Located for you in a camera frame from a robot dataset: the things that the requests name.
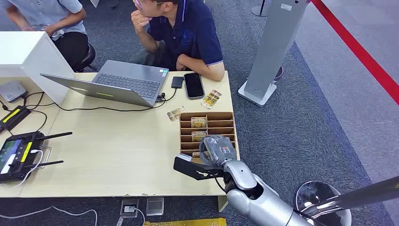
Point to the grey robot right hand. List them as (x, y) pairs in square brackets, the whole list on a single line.
[(218, 151)]

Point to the person's left hand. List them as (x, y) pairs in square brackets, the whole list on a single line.
[(181, 64)]

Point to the person's right hand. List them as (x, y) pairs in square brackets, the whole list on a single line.
[(140, 21)]

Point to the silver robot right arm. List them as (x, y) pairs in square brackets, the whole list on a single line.
[(258, 202)]

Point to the brown cardboard card holder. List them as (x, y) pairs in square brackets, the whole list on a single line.
[(221, 124)]

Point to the person in dark shirt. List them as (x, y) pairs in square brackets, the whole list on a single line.
[(190, 34)]

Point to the person in light shirt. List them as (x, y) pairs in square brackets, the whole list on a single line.
[(46, 14)]

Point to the small black box device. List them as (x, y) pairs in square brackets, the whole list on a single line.
[(177, 82)]

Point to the black smartphone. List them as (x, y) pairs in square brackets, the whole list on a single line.
[(194, 85)]

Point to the stack of gold cards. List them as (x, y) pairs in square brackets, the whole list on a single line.
[(211, 99)]

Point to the grey laptop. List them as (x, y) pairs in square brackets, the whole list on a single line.
[(131, 79)]

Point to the black stool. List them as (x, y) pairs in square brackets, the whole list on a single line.
[(87, 57)]

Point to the yellow floor strip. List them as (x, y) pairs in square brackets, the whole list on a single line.
[(187, 222)]

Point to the silver floor socket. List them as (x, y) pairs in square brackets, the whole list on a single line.
[(155, 206)]

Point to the grey kiosk stand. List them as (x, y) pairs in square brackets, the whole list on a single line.
[(271, 46)]

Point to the stanchion with round base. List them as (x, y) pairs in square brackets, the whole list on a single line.
[(260, 11)]

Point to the floor socket with plug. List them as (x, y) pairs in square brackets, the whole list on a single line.
[(129, 208)]

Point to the white box cabinet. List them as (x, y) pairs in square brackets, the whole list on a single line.
[(28, 53)]

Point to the small white router box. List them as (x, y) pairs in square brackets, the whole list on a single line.
[(11, 91)]

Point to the chrome stanchion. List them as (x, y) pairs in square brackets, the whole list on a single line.
[(358, 195)]

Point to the black device with yellow stripe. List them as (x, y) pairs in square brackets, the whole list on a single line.
[(14, 117)]

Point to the red barrier belt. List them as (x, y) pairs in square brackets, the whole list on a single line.
[(358, 50)]

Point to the black remote controller with antennas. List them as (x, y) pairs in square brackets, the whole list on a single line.
[(15, 156)]

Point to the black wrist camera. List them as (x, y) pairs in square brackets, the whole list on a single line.
[(193, 170)]

